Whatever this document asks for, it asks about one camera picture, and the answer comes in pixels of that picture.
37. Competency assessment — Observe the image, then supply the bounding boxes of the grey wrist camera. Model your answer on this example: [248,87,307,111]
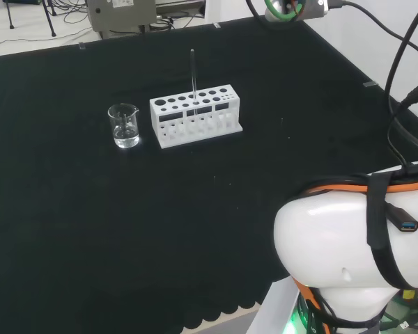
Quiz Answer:
[298,0,331,19]

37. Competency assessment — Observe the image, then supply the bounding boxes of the clear glass rod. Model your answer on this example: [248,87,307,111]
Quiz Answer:
[189,49,199,118]

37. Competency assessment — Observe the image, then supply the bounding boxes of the black tripod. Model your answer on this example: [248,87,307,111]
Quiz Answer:
[1,0,57,38]

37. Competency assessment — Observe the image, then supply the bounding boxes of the black USB cable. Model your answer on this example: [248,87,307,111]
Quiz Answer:
[382,200,418,233]

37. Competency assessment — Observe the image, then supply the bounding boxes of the small clear glass beaker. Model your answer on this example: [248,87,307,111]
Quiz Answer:
[107,103,141,150]

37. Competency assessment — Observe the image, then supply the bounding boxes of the black bench cloth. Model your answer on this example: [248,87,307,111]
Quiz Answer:
[0,15,418,334]

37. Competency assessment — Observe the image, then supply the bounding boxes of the white test tube rack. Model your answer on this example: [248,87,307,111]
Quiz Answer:
[149,84,244,150]

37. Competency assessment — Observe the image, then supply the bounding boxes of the grey equipment box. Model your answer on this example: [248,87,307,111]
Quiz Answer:
[86,0,157,39]

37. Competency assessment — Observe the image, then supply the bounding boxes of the black floor cable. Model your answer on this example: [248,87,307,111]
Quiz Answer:
[54,0,91,24]

